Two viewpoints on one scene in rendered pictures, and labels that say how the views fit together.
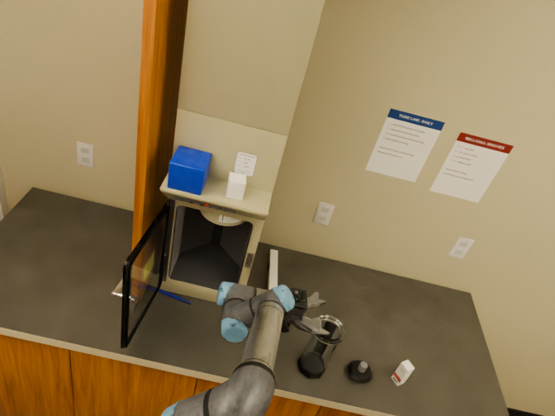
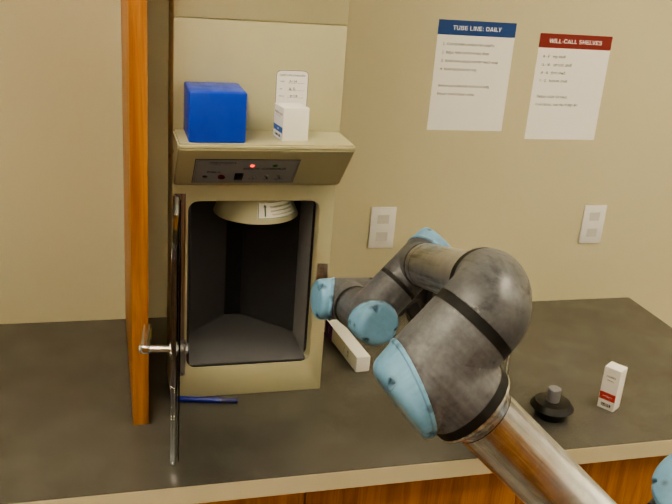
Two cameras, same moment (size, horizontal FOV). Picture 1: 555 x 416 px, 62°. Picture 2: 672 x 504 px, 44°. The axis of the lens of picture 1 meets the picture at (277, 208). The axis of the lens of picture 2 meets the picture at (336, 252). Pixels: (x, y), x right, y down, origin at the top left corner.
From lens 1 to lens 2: 0.72 m
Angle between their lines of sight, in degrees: 20
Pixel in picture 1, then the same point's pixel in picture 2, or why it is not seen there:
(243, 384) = (487, 257)
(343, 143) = (386, 93)
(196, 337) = (276, 437)
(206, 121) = (221, 30)
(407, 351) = (596, 373)
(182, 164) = (209, 91)
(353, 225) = not seen: hidden behind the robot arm
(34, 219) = not seen: outside the picture
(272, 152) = (330, 58)
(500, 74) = not seen: outside the picture
